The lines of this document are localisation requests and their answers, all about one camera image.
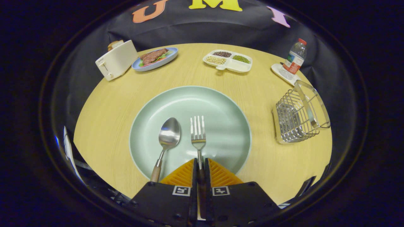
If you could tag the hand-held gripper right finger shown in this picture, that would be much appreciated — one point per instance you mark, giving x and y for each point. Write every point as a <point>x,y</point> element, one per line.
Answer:
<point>240,205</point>

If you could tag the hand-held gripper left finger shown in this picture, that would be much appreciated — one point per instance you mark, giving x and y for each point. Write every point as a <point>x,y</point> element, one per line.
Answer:
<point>164,205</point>

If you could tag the pale green plate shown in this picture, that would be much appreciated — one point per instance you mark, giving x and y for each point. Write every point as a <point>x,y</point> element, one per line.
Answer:
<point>221,126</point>

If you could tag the white panel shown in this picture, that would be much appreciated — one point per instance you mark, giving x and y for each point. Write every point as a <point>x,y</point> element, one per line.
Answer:
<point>68,148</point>

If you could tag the white divided dish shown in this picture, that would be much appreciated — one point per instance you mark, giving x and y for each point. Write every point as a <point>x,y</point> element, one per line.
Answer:
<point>235,66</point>

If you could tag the white square coaster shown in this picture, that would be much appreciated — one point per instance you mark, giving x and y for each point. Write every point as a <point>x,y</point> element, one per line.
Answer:
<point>277,70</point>

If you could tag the blue plate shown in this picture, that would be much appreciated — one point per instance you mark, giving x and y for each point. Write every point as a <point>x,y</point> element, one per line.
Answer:
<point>139,66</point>

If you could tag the green beans pile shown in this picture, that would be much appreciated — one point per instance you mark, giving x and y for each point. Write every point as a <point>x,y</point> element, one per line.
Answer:
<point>241,59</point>

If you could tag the pale beans pile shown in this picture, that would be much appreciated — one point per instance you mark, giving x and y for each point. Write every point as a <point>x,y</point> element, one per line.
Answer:
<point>216,60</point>

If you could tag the salad garnish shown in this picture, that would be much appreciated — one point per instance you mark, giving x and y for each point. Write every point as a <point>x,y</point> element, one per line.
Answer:
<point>164,57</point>

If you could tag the brown steak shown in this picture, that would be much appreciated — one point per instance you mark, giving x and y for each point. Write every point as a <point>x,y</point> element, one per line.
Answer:
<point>153,56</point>

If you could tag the dark brown beans pile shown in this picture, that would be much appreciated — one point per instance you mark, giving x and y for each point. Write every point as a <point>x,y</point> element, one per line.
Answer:
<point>222,54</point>

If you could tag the cream toaster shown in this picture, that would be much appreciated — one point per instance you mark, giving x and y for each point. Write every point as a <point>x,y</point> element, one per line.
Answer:
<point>116,60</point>

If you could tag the clear water bottle red cap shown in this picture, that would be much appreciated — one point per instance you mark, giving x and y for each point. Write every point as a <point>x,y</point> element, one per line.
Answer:
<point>293,61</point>

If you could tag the bread slice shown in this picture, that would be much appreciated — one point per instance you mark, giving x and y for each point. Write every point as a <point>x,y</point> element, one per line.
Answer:
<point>113,44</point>

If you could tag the black backdrop cloth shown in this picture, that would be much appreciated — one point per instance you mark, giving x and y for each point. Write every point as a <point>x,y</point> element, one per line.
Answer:
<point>189,28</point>

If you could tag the black metal bracket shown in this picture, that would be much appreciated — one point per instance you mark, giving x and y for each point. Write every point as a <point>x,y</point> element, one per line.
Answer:
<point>305,186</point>

